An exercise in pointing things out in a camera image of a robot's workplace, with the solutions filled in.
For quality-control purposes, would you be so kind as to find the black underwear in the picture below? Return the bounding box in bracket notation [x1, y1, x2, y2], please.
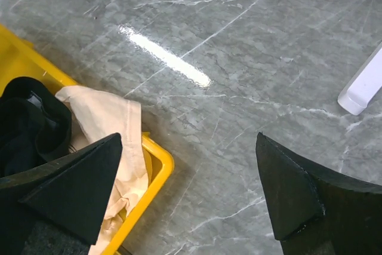
[1, 76, 72, 177]

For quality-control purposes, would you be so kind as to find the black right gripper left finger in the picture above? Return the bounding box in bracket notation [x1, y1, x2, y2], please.
[1, 133, 122, 254]

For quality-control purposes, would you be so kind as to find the white rack foot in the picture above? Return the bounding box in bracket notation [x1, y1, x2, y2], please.
[337, 44, 382, 115]

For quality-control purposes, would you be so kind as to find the beige cloth underwear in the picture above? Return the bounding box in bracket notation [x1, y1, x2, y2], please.
[55, 85, 153, 255]

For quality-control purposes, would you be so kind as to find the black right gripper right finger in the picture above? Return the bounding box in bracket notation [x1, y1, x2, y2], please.
[256, 133, 381, 254]

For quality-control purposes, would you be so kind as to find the yellow plastic tray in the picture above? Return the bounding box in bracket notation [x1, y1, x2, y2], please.
[1, 26, 174, 254]

